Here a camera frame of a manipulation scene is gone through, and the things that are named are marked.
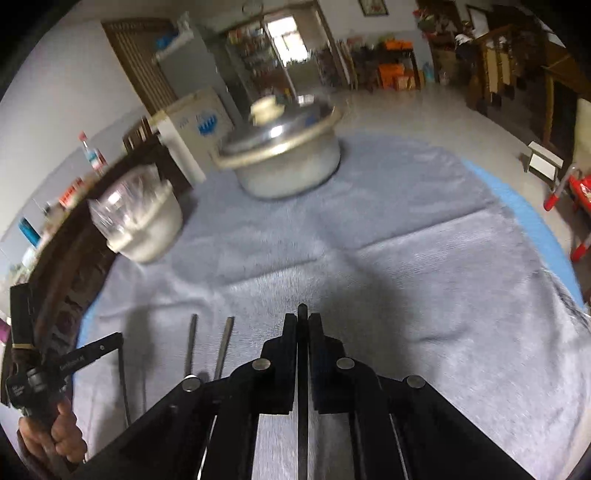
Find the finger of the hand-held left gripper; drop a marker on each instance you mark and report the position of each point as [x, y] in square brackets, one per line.
[92, 350]

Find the white chest freezer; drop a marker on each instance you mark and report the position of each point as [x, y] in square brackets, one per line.
[194, 124]

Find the white step stool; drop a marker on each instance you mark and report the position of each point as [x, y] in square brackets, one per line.
[545, 161]

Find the blue tablecloth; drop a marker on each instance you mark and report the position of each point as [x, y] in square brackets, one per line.
[521, 207]

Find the framed wall picture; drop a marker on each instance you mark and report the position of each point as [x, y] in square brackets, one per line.
[373, 7]

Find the beige chair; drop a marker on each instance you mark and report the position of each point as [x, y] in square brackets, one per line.
[582, 134]

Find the blue water jug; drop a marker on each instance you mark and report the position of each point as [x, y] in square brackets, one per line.
[428, 74]

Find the kitchen storage shelf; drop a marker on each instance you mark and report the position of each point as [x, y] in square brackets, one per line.
[251, 55]

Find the red plastic stool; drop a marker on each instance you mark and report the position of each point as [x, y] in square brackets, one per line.
[579, 194]

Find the aluminium cooking pot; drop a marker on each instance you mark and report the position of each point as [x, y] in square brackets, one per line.
[291, 170]

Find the wooden stair railing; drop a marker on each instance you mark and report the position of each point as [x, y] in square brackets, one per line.
[503, 69]

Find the white ceramic bowl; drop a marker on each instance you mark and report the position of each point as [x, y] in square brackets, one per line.
[147, 230]

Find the brown door curtain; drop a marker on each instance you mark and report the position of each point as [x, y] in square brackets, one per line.
[134, 60]

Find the dark chopstick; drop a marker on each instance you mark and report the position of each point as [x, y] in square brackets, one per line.
[124, 387]
[303, 438]
[190, 341]

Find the teal bottle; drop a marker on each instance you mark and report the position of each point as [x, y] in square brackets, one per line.
[28, 230]

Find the grey refrigerator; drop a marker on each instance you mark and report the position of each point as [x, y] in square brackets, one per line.
[194, 64]

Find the orange carton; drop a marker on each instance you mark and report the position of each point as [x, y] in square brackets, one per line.
[395, 76]

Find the red-capped water bottle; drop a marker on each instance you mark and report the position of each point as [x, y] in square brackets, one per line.
[93, 154]

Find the person's left hand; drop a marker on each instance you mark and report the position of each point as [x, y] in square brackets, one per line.
[64, 438]

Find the metal chopsticks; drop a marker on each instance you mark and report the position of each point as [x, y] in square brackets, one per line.
[223, 350]

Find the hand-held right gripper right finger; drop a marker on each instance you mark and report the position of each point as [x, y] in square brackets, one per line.
[328, 374]

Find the dark side table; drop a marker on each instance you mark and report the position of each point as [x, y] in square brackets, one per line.
[369, 64]

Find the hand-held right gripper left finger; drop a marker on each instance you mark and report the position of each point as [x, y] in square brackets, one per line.
[281, 369]

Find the dark wooden chair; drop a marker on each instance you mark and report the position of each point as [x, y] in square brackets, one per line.
[138, 134]

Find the grey towel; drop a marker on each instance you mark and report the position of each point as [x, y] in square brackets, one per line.
[369, 258]

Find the flat orange box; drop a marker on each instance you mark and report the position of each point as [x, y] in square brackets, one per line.
[399, 45]

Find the aluminium pot lid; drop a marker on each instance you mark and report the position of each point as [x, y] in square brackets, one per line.
[277, 129]

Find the carved wooden sideboard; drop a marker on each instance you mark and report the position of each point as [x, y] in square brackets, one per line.
[83, 277]

